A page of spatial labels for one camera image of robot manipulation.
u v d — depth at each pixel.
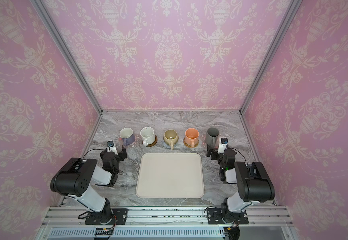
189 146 0.99
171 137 1.01
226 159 0.72
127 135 1.02
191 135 1.02
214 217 0.73
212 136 0.94
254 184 0.46
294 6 0.67
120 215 0.75
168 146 0.97
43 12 0.71
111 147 0.80
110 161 0.72
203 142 1.03
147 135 1.02
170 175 0.91
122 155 0.87
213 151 0.84
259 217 0.76
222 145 0.80
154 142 1.01
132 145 1.00
